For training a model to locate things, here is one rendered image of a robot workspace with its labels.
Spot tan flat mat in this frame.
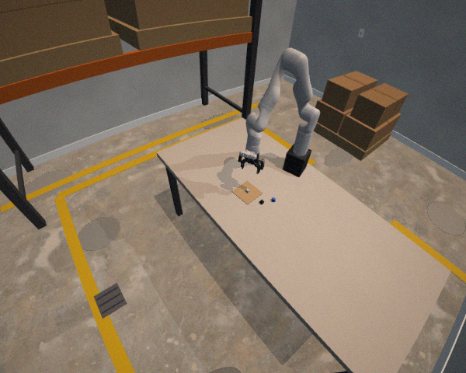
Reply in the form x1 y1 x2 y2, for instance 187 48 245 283
232 181 263 204

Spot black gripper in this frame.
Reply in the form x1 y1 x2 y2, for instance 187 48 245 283
238 154 264 174

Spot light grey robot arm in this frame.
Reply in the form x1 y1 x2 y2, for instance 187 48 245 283
239 48 320 159

